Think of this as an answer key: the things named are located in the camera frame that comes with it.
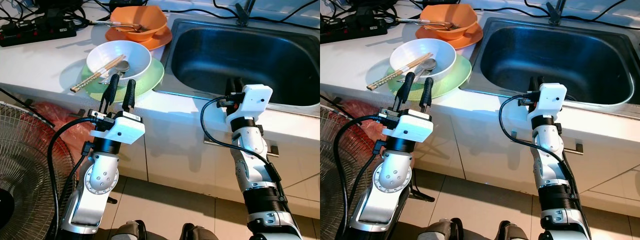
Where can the metal cutlery piece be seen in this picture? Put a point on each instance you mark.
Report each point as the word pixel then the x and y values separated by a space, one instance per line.
pixel 442 26
pixel 130 29

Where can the robot right leg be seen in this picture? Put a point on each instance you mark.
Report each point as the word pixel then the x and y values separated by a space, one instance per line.
pixel 512 232
pixel 200 234

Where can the black power strip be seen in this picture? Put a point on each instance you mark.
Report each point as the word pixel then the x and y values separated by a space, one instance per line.
pixel 350 30
pixel 35 32

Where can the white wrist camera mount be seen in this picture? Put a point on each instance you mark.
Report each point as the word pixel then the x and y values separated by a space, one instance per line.
pixel 550 97
pixel 255 100
pixel 412 126
pixel 125 129

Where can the white cabinet door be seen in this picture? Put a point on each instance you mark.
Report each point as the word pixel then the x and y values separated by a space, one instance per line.
pixel 480 140
pixel 175 140

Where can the stainless steel sink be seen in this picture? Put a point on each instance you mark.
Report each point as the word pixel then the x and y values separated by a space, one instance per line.
pixel 550 55
pixel 240 55

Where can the green plate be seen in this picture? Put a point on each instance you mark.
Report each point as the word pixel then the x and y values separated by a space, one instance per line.
pixel 460 75
pixel 152 77

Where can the robot left leg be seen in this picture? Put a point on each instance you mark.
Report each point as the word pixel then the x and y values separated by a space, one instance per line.
pixel 440 230
pixel 127 231

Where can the white bowl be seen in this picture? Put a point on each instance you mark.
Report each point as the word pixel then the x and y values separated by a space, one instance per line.
pixel 445 55
pixel 135 57

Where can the metal faucet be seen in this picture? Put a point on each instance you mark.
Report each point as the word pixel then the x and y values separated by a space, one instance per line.
pixel 245 12
pixel 556 12

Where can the metal fork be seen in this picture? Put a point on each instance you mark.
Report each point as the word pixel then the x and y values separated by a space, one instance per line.
pixel 415 21
pixel 107 23

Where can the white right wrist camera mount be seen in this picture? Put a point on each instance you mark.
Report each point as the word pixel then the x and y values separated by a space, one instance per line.
pixel 255 100
pixel 550 97

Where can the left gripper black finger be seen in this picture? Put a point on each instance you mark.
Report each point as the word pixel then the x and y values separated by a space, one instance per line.
pixel 111 92
pixel 406 90
pixel 426 94
pixel 130 95

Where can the orange plate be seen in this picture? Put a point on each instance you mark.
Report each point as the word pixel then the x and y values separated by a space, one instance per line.
pixel 472 37
pixel 160 40

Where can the orange bowl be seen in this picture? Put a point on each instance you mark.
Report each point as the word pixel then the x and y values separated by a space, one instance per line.
pixel 450 15
pixel 145 17

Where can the metal spoon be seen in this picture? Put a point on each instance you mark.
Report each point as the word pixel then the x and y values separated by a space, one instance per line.
pixel 430 64
pixel 122 66

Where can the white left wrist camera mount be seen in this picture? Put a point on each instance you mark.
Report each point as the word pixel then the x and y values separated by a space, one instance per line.
pixel 125 129
pixel 412 126

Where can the robot leg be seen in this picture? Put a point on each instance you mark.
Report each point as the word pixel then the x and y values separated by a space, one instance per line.
pixel 200 234
pixel 440 230
pixel 127 231
pixel 512 232

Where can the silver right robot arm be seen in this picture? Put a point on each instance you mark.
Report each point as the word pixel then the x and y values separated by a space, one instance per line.
pixel 547 150
pixel 250 150

